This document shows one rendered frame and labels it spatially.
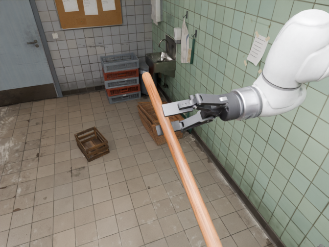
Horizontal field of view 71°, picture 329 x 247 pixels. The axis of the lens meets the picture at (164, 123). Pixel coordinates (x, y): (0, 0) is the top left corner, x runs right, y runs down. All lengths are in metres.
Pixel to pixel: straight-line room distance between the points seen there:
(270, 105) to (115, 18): 3.95
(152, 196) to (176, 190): 0.29
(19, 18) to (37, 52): 0.54
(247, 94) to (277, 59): 0.11
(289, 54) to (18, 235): 2.68
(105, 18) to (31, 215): 3.16
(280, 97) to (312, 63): 0.11
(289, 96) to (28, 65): 4.31
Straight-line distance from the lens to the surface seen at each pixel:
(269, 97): 0.66
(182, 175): 0.57
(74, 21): 4.39
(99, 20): 4.41
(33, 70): 4.65
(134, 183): 2.83
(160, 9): 4.01
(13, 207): 3.07
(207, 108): 0.58
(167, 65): 3.62
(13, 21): 4.45
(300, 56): 0.60
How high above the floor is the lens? 2.16
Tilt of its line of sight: 36 degrees down
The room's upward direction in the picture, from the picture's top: straight up
